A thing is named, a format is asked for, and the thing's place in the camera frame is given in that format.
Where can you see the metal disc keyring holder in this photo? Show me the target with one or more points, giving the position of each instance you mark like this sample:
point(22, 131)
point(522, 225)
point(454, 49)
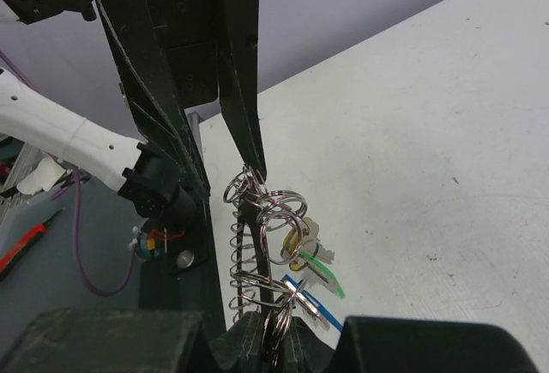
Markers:
point(257, 212)

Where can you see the yellow tagged key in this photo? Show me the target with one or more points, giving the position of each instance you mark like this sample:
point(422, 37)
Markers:
point(310, 243)

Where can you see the red black utility knife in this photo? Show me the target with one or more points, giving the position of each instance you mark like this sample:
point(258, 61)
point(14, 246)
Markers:
point(10, 260)

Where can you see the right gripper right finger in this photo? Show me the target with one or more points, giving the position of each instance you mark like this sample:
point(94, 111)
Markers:
point(374, 344)

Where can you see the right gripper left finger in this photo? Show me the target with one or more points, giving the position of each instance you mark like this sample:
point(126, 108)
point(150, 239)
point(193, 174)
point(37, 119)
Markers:
point(87, 340)

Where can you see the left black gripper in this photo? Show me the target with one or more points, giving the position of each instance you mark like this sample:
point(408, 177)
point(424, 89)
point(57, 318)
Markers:
point(166, 55)

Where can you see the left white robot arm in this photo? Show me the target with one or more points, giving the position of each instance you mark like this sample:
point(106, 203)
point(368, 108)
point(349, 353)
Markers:
point(136, 169)

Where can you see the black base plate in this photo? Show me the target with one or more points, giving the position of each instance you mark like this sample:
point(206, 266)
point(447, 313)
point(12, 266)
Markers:
point(183, 273)

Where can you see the green tagged key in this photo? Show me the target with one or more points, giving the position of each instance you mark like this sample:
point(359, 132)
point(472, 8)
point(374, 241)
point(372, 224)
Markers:
point(316, 272)

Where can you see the blue tagged key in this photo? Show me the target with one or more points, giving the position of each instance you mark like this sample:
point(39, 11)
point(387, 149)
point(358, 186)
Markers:
point(317, 312)

